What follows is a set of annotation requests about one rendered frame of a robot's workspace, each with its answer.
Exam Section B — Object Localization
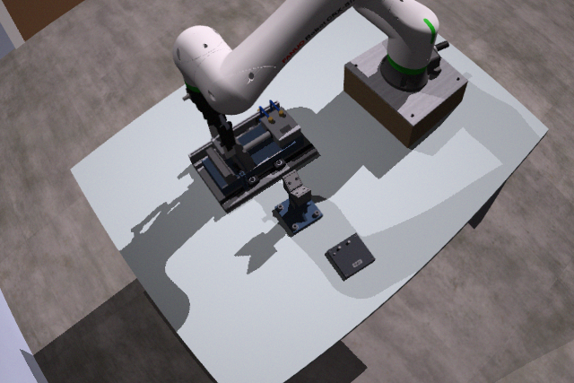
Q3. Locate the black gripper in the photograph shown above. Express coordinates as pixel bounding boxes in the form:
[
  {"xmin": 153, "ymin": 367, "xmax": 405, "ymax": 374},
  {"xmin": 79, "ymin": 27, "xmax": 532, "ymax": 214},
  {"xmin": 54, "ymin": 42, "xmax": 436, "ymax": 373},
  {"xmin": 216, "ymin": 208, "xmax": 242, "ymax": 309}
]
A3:
[{"xmin": 196, "ymin": 105, "xmax": 236, "ymax": 159}]

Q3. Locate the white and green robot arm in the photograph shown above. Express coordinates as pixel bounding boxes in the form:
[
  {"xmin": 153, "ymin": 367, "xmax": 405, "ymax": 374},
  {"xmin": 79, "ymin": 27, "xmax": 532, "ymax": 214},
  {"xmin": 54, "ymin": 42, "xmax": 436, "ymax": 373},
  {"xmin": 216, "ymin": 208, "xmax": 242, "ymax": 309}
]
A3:
[{"xmin": 172, "ymin": 0, "xmax": 449, "ymax": 115}]

